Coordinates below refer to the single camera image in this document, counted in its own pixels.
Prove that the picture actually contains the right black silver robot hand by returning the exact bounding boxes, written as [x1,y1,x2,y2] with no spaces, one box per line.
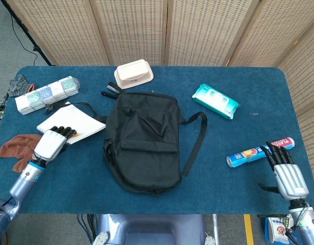
[257,141,310,200]

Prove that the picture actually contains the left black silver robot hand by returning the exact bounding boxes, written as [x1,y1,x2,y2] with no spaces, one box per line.
[34,126,78,162]

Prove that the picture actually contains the white spiral notebook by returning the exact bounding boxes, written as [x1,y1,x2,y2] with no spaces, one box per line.
[36,102,107,145]

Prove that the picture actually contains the black backpack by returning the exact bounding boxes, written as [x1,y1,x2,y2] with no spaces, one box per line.
[44,91,208,196]

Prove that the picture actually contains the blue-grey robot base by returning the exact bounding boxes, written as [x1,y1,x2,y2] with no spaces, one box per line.
[92,213,216,245]

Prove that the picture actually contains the brown cloth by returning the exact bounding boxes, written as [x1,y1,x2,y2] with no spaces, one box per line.
[0,134,43,173]

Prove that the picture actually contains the white tissue multipack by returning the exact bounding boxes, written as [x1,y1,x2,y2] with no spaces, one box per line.
[14,76,80,115]

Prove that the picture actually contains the blue plastic wrap box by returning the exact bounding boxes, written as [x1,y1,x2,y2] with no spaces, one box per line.
[225,137,296,168]

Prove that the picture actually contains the blue box with label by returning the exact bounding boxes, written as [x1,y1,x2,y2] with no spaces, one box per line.
[258,214,295,245]

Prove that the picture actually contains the grey patterned cloth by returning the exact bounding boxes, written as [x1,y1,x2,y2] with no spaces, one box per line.
[6,74,36,97]

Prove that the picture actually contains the black stapler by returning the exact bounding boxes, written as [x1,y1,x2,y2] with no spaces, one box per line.
[107,81,121,94]

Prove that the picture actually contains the teal wet wipes pack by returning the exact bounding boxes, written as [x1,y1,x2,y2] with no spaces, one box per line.
[192,83,242,120]

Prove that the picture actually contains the beige plastic lunch box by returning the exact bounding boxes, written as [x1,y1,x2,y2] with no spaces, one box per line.
[114,59,154,89]

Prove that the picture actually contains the black tripod leg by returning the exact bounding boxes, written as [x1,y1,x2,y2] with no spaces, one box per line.
[0,0,56,66]

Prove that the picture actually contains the woven bamboo folding screen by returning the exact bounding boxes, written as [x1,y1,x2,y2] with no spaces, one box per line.
[5,0,314,184]

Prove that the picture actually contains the blue and black cables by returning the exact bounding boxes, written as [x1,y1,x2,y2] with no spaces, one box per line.
[76,213,96,243]

